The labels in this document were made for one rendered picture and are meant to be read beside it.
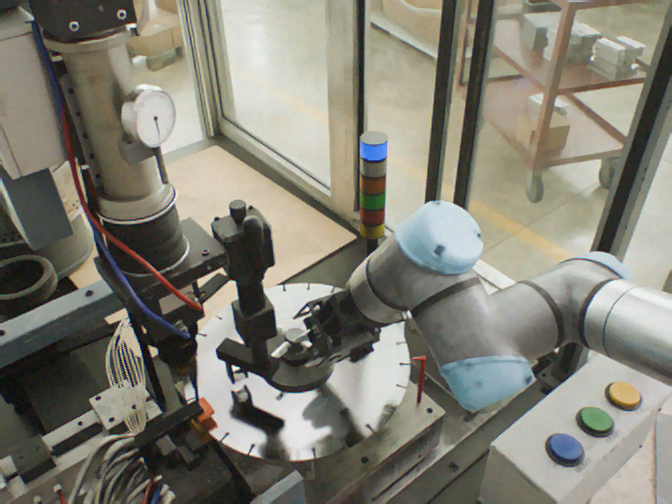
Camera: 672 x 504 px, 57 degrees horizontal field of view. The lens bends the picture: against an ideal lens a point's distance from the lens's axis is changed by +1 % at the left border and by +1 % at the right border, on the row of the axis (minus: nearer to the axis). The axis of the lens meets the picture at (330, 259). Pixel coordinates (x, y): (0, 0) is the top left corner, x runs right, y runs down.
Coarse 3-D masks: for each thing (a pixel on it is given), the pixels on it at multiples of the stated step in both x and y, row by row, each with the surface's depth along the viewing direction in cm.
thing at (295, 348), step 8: (280, 328) 88; (296, 328) 87; (304, 328) 88; (288, 336) 86; (296, 336) 86; (288, 344) 86; (296, 344) 86; (304, 344) 86; (280, 352) 85; (296, 352) 87
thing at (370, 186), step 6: (360, 174) 101; (360, 180) 103; (366, 180) 101; (372, 180) 100; (378, 180) 100; (384, 180) 101; (360, 186) 103; (366, 186) 102; (372, 186) 101; (378, 186) 101; (384, 186) 102; (366, 192) 102; (372, 192) 102; (378, 192) 102
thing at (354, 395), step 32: (288, 288) 102; (320, 288) 102; (224, 320) 97; (288, 320) 96; (384, 352) 91; (224, 384) 87; (256, 384) 87; (320, 384) 86; (352, 384) 86; (384, 384) 86; (224, 416) 83; (256, 416) 83; (288, 416) 83; (320, 416) 82; (352, 416) 82; (384, 416) 82; (256, 448) 79; (288, 448) 79; (320, 448) 79
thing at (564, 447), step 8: (552, 440) 84; (560, 440) 84; (568, 440) 84; (576, 440) 84; (552, 448) 83; (560, 448) 83; (568, 448) 83; (576, 448) 83; (560, 456) 82; (568, 456) 82; (576, 456) 82
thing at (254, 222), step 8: (248, 224) 61; (256, 224) 61; (248, 232) 61; (256, 232) 61; (248, 240) 62; (256, 240) 62; (264, 240) 63; (256, 248) 63; (256, 256) 64; (256, 264) 65; (256, 272) 65; (264, 272) 66; (256, 280) 66
